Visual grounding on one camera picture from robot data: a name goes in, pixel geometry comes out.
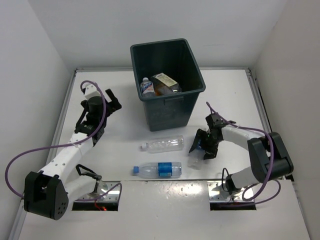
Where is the white label bottle in bin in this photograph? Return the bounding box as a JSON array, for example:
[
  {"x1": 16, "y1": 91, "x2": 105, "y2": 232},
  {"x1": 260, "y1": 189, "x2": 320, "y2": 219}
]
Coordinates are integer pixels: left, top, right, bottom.
[{"x1": 140, "y1": 77, "x2": 156, "y2": 98}]

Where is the small clear blue label bottle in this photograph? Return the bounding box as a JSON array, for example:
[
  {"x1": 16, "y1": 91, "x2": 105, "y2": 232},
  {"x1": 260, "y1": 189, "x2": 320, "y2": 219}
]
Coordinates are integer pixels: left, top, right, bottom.
[{"x1": 187, "y1": 143, "x2": 206, "y2": 170}]

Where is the metal base plate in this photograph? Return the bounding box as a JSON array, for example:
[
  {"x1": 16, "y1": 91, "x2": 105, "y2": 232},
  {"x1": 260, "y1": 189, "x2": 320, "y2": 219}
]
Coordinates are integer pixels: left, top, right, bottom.
[
  {"x1": 75, "y1": 181, "x2": 123, "y2": 203},
  {"x1": 207, "y1": 180, "x2": 255, "y2": 204}
]

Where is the clear bottle white cap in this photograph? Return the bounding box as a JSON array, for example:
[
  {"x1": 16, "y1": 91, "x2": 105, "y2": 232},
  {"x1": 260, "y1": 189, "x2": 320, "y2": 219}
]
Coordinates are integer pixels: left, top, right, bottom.
[{"x1": 139, "y1": 135, "x2": 184, "y2": 154}]

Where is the dark green plastic bin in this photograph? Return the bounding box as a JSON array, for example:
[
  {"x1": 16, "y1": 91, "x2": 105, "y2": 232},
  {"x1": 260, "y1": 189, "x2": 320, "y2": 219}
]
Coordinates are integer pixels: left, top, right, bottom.
[{"x1": 130, "y1": 38, "x2": 206, "y2": 132}]

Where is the amber bottle yellow label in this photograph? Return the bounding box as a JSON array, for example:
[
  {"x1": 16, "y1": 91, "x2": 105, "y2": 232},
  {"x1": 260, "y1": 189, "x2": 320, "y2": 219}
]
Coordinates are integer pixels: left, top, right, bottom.
[{"x1": 151, "y1": 72, "x2": 182, "y2": 96}]

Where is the aluminium table edge rail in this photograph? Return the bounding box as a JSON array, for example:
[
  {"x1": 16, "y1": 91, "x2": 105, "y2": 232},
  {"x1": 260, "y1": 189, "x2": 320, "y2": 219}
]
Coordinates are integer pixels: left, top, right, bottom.
[{"x1": 245, "y1": 68, "x2": 272, "y2": 133}]

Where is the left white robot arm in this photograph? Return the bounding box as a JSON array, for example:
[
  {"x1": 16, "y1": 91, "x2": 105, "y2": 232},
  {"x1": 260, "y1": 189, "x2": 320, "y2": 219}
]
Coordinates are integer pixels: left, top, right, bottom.
[{"x1": 23, "y1": 85, "x2": 122, "y2": 220}]

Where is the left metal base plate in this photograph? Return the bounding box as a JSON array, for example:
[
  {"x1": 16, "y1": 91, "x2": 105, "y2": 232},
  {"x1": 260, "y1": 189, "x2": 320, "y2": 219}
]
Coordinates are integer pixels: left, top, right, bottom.
[{"x1": 75, "y1": 181, "x2": 123, "y2": 203}]

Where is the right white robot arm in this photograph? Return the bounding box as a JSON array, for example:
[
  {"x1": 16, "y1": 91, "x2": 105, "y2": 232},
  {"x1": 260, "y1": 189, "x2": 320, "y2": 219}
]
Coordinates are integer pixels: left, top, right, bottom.
[{"x1": 189, "y1": 113, "x2": 294, "y2": 195}]

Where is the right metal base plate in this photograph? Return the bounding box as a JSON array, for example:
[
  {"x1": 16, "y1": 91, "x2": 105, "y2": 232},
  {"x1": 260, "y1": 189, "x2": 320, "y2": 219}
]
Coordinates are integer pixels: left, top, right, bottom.
[{"x1": 207, "y1": 180, "x2": 255, "y2": 204}]

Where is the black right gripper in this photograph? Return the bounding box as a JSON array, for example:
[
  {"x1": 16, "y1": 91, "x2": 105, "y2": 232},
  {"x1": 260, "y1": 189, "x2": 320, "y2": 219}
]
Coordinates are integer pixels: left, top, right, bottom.
[{"x1": 189, "y1": 129, "x2": 222, "y2": 161}]

